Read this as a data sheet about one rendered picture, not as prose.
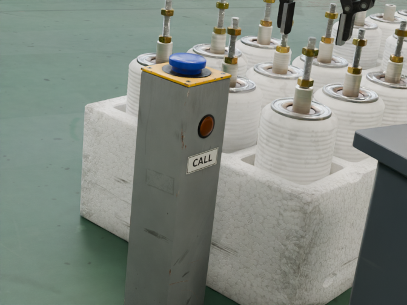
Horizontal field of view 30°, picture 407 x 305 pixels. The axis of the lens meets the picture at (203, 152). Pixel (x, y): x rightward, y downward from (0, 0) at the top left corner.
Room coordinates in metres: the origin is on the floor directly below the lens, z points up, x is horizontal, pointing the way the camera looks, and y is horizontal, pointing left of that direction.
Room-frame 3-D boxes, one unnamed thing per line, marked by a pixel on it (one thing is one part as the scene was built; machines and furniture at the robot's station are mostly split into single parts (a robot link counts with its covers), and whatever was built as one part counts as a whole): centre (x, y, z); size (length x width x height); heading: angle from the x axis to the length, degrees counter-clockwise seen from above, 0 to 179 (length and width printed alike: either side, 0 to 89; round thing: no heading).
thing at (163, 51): (1.04, 0.07, 0.26); 0.02 x 0.02 x 0.03
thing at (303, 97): (0.89, -0.11, 0.26); 0.02 x 0.02 x 0.03
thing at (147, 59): (1.04, 0.07, 0.25); 0.08 x 0.08 x 0.01
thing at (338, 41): (0.88, -0.15, 0.36); 0.02 x 0.01 x 0.04; 156
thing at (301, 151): (0.89, -0.11, 0.16); 0.10 x 0.10 x 0.18
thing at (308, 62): (0.89, -0.11, 0.30); 0.01 x 0.01 x 0.08
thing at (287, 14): (0.91, -0.08, 0.36); 0.02 x 0.01 x 0.04; 156
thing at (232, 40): (0.97, -0.02, 0.30); 0.01 x 0.01 x 0.08
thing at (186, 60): (0.79, 0.03, 0.32); 0.04 x 0.04 x 0.02
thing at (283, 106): (0.89, -0.11, 0.25); 0.08 x 0.08 x 0.01
